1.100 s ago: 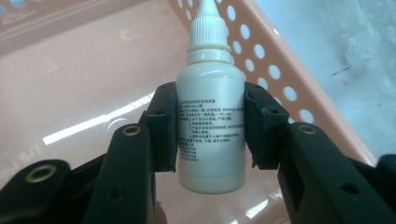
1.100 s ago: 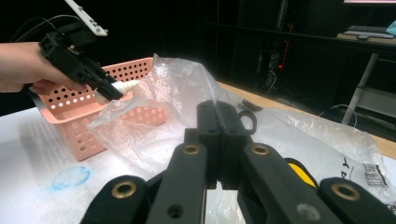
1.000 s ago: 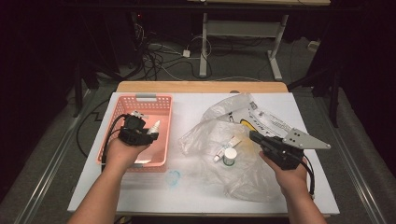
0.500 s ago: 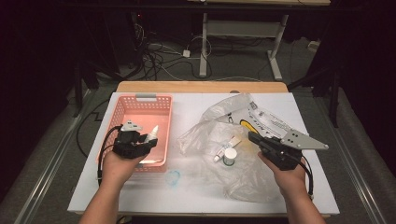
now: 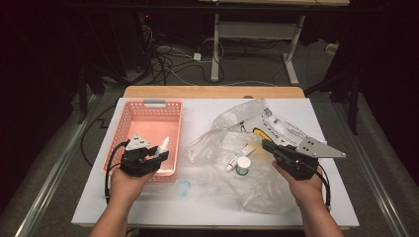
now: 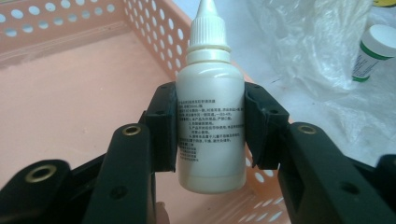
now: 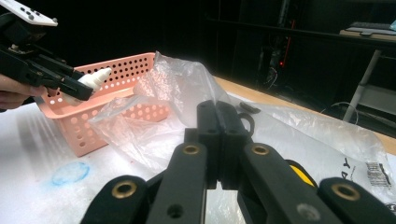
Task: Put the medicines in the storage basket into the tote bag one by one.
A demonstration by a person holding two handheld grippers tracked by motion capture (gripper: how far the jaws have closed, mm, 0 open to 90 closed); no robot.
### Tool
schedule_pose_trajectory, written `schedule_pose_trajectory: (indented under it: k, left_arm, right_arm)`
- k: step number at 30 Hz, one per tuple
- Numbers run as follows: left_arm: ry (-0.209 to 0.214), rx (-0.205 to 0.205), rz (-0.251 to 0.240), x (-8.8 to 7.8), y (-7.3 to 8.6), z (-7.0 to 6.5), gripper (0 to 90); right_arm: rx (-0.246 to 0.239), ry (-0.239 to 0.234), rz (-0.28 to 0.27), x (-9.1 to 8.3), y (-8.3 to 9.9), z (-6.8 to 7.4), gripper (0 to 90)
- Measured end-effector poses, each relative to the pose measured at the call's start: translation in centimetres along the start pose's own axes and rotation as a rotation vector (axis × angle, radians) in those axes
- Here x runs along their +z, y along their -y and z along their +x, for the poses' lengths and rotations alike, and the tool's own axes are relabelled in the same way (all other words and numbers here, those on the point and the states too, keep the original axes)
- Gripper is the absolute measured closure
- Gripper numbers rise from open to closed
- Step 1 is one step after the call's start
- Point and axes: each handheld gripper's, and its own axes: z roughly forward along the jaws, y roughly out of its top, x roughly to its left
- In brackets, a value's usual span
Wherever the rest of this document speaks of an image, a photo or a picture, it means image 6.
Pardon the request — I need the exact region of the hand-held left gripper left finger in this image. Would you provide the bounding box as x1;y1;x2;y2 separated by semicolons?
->
81;81;179;224

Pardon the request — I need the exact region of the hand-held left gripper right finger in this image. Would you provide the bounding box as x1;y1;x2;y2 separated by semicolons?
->
244;81;396;224

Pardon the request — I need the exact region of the white dropper bottle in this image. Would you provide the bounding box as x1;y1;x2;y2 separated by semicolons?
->
175;0;248;195

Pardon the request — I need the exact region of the clear smiley plastic bag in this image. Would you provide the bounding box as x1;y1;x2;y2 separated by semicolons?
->
246;0;396;168

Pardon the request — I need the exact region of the pink plastic basket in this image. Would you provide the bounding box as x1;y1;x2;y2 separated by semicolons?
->
0;0;294;224

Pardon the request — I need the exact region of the white bottle with green label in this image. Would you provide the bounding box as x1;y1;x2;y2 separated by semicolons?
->
351;23;396;84

